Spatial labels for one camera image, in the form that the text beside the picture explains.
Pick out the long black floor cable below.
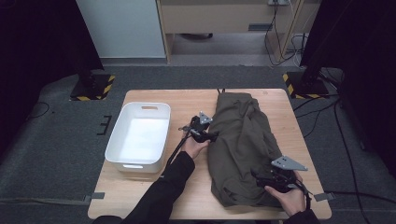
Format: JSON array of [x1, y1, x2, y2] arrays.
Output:
[[333, 99, 364, 224]]

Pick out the black cable bundle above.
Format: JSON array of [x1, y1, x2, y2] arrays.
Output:
[[263, 0, 309, 67]]

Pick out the light wooden desk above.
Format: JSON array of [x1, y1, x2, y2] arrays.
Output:
[[156, 0, 321, 64]]

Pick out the dark curtain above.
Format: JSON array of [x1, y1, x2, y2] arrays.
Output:
[[0, 0, 105, 157], [300, 0, 396, 175]]

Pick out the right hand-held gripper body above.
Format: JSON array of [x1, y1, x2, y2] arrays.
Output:
[[264, 155, 309, 192]]

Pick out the black stand with striped base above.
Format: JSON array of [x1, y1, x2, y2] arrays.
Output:
[[282, 55, 331, 100], [69, 60, 116, 102]]

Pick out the grey tape piece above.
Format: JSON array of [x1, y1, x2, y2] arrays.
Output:
[[83, 191, 106, 203], [313, 191, 335, 203]]

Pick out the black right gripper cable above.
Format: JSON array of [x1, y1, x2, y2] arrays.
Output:
[[292, 180, 312, 210]]

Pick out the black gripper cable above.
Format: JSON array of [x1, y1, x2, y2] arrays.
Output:
[[292, 180, 312, 210], [162, 132, 191, 179]]

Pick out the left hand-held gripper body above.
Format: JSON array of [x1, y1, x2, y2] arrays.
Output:
[[178, 110, 216, 144]]

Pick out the white plastic bin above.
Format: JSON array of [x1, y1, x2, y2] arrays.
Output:
[[105, 102, 172, 174]]

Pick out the olive green pants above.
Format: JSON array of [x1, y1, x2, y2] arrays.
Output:
[[206, 88, 289, 209]]

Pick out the person's left hand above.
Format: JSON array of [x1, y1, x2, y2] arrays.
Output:
[[180, 135, 210, 161]]

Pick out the white cabinet panel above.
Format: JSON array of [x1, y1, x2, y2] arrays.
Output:
[[76, 0, 166, 59]]

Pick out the looped black floor cable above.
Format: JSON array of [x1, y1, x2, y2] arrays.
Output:
[[26, 102, 50, 121]]

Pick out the person's right hand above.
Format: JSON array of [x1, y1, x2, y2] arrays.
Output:
[[264, 172, 307, 217]]

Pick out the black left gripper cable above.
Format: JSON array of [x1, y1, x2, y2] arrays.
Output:
[[162, 132, 191, 179]]

